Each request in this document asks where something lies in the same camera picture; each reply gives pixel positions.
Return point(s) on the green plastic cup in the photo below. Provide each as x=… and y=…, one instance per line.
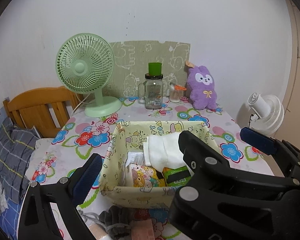
x=154, y=68

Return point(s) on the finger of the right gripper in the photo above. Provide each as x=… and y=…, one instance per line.
x=220, y=202
x=285, y=154

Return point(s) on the yellow cartoon tissue pack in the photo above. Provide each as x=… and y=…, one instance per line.
x=143, y=176

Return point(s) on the purple plush bunny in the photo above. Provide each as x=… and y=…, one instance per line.
x=202, y=86

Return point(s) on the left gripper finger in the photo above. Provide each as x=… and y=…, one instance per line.
x=36, y=220

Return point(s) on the glass mason jar mug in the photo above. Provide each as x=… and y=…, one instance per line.
x=150, y=91

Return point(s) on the green tissue pack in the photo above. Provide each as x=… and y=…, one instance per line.
x=176, y=177

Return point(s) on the grey drawstring pouch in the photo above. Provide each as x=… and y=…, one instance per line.
x=115, y=222

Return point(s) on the pink item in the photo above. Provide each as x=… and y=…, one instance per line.
x=142, y=230

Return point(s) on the green desk fan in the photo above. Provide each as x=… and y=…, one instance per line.
x=84, y=65

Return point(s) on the white standing fan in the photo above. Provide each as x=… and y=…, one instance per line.
x=268, y=113

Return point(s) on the yellow cartoon fabric storage box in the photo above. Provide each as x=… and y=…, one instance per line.
x=126, y=147

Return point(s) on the floral tablecloth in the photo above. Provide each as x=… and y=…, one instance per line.
x=83, y=136

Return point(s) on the beige cloth roll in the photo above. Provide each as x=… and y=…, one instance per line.
x=98, y=232

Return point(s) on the white towel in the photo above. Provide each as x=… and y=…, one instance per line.
x=162, y=151

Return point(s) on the grey plaid pillow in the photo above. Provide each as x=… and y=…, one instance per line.
x=16, y=146

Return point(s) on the cotton swab jar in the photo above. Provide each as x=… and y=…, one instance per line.
x=175, y=95

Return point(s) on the grey-green cartoon board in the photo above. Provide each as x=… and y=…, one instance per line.
x=131, y=65

